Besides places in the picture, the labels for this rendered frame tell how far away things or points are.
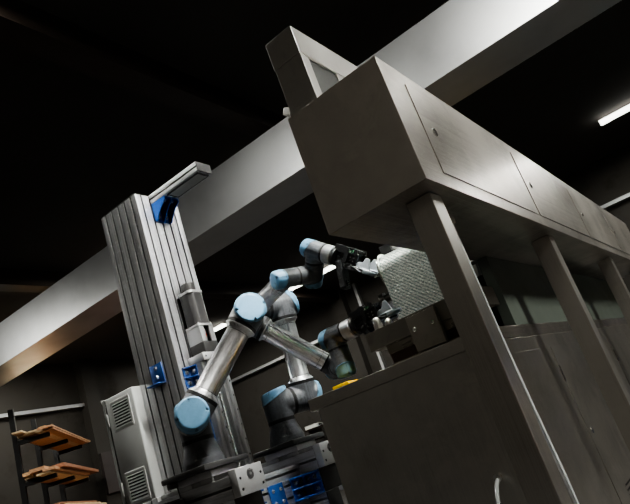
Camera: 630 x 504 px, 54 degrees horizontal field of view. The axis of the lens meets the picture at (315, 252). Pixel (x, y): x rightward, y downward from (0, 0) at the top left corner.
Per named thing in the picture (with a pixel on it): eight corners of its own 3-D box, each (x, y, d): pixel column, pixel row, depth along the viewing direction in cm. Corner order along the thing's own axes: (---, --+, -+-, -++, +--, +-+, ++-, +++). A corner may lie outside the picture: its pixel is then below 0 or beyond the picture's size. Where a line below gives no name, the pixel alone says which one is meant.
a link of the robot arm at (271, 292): (235, 303, 276) (272, 263, 235) (257, 299, 281) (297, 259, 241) (242, 328, 273) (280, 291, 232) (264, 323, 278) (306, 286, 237)
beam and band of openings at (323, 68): (586, 240, 392) (570, 209, 399) (599, 234, 387) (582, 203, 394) (291, 119, 142) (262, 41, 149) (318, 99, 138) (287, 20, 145)
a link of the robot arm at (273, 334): (226, 329, 242) (335, 388, 240) (227, 321, 232) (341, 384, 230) (240, 304, 247) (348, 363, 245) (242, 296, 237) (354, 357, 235)
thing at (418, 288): (404, 331, 213) (385, 282, 219) (463, 305, 201) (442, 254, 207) (403, 331, 212) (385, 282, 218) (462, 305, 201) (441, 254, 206)
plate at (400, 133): (604, 285, 384) (582, 242, 394) (649, 266, 371) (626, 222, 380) (321, 239, 133) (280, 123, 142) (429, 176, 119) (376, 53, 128)
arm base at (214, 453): (174, 476, 215) (168, 448, 218) (205, 467, 227) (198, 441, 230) (204, 465, 208) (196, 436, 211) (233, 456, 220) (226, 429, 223)
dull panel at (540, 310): (625, 319, 375) (607, 283, 382) (631, 317, 373) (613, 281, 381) (505, 329, 194) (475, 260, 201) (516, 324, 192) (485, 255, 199)
